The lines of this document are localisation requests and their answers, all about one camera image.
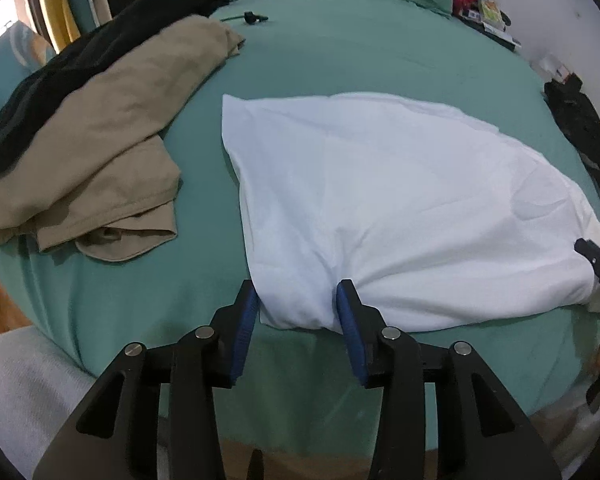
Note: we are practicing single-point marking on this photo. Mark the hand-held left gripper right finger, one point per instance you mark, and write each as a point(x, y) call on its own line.
point(352, 345)

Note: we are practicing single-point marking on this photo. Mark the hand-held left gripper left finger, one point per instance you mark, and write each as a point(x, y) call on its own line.
point(244, 340)

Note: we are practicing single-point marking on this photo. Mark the white shirt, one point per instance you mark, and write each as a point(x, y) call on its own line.
point(380, 190)

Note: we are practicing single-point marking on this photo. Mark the black clothing at bedside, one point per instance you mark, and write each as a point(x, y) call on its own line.
point(575, 120)

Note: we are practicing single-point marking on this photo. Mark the white nightstand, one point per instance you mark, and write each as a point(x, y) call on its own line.
point(552, 66)

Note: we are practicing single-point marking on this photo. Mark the person's grey trousers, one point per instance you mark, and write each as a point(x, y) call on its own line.
point(25, 390)

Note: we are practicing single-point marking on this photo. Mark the beige garment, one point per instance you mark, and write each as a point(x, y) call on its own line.
point(130, 125)

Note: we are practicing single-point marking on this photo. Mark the black garment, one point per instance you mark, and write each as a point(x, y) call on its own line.
point(80, 65)

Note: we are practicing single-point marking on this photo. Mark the yellow curtain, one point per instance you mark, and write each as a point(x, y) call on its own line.
point(52, 0)

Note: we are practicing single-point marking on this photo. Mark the balcony glass door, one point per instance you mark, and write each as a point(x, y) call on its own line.
point(5, 15)

